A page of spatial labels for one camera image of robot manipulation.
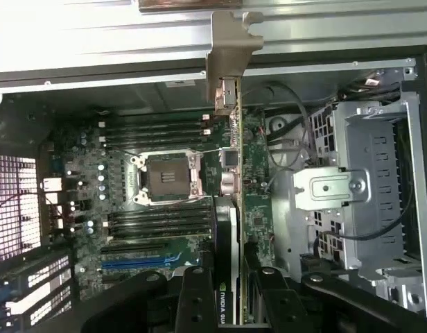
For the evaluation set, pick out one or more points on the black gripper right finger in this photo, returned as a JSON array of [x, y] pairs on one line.
[[286, 308]]

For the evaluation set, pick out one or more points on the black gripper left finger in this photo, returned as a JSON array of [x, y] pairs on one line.
[[196, 305]]

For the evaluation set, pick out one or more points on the blue expansion slot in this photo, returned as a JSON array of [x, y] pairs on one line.
[[140, 262]]

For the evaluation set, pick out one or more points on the black RAM slot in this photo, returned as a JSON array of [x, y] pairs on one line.
[[154, 128], [154, 121], [154, 136], [154, 143], [158, 232], [158, 216], [158, 224], [158, 209]]

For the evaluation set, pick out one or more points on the green motherboard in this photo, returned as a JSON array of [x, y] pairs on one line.
[[258, 208]]

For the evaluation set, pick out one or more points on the silver socket cover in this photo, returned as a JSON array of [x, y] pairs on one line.
[[197, 173]]

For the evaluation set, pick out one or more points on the CPU socket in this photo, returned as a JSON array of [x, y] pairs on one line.
[[165, 177]]

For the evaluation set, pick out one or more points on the metal disk bay cage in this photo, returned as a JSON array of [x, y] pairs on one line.
[[373, 156]]

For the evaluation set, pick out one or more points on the thin metal locking lever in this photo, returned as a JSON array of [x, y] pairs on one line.
[[203, 197], [211, 150]]

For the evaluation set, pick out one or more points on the open black PC case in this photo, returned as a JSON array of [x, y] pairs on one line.
[[95, 93]]

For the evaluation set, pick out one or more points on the long black expansion slot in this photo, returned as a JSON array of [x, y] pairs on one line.
[[133, 248]]

